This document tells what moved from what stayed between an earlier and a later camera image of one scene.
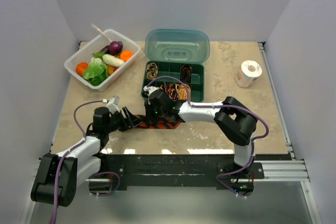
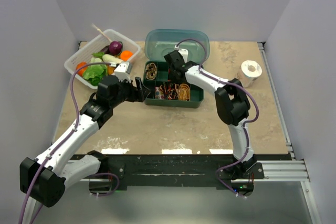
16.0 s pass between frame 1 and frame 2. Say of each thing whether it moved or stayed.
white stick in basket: stayed
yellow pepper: stayed
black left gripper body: moved
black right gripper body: moved
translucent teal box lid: stayed
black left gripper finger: moved
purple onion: stayed
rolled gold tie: stayed
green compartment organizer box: stayed
